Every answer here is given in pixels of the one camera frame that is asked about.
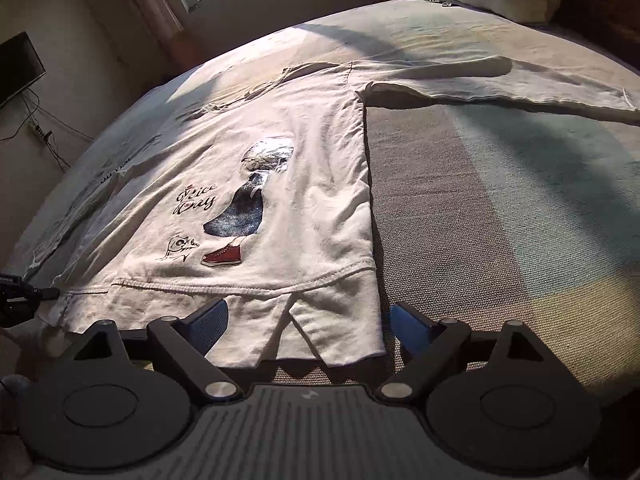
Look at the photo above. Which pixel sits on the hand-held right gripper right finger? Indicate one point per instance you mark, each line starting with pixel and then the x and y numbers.
pixel 411 331

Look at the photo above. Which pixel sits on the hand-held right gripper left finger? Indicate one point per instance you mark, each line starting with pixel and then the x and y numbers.
pixel 210 326

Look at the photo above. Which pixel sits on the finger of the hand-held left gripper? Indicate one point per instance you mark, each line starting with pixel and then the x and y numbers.
pixel 47 293

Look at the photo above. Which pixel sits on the white long-sleeved shirt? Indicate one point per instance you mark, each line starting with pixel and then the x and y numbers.
pixel 310 160

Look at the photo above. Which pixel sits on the bed with pastel patterned sheet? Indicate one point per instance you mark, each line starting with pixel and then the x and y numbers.
pixel 475 200

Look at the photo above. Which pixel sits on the black television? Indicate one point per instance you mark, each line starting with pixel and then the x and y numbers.
pixel 20 67

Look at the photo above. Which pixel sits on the pink striped curtain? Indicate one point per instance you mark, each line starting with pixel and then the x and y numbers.
pixel 160 10

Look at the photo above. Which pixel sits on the wall power strip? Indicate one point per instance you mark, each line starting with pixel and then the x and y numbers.
pixel 41 132

